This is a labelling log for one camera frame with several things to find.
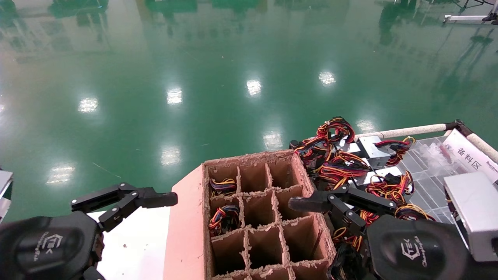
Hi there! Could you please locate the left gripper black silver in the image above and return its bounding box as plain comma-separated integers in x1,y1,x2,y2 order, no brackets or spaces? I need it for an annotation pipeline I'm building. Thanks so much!
0,170,105,280

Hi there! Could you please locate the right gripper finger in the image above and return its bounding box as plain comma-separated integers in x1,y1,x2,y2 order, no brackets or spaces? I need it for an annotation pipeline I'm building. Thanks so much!
289,186,397,234

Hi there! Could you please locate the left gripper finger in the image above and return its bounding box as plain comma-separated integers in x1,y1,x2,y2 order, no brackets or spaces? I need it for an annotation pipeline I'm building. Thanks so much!
71,183,178,233

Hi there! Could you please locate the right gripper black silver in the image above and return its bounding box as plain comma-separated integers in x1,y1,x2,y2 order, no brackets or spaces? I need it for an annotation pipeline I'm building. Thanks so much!
365,171,498,280

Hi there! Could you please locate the pink cardboard box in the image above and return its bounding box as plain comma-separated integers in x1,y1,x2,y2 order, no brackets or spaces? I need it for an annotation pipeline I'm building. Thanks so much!
163,150,337,280

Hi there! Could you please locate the clear plastic compartment tray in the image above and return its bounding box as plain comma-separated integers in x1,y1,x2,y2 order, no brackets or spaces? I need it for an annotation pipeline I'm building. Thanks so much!
397,135,479,226

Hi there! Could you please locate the clear plastic bag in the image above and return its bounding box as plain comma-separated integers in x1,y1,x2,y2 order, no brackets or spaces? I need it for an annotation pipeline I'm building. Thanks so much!
418,142,456,172

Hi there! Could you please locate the white sign with black characters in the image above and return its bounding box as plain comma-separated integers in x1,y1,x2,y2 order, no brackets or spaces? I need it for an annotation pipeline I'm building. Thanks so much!
442,129,498,183

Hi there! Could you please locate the white wheeled stand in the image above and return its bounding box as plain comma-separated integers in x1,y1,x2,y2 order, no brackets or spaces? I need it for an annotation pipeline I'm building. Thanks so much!
444,14,498,26

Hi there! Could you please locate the power supply with black cables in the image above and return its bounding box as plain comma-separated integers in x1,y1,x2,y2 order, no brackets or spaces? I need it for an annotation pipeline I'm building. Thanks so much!
329,243,368,280

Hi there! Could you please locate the black rail corner joint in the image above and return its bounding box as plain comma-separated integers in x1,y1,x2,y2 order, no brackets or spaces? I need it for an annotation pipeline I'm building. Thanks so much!
445,119,474,137

